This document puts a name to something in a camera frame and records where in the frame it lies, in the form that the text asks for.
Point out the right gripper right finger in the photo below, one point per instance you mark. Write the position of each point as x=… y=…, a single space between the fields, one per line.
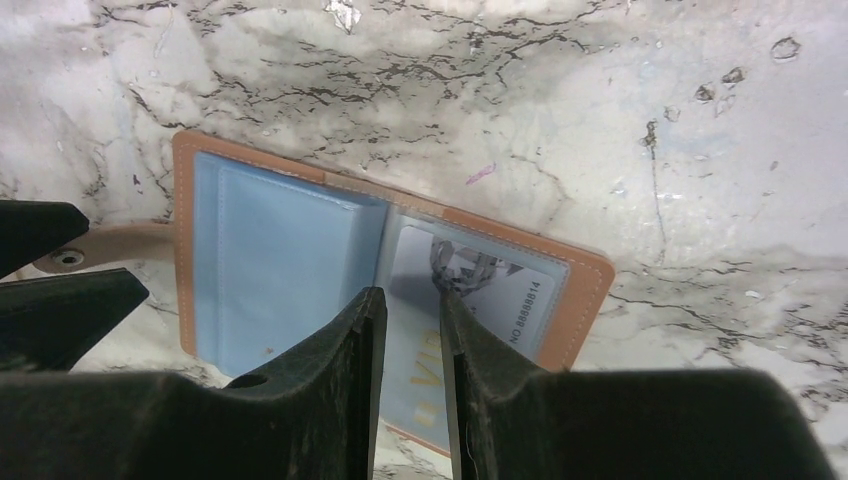
x=509 y=418

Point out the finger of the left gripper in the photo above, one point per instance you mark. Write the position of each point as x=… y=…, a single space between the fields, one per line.
x=33 y=229
x=50 y=323

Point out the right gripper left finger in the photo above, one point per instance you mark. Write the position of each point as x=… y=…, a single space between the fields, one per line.
x=309 y=413

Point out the white VIP credit card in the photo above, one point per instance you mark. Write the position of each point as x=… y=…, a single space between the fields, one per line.
x=510 y=292

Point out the brown leather card holder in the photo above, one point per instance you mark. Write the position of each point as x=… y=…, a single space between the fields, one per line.
x=267 y=250

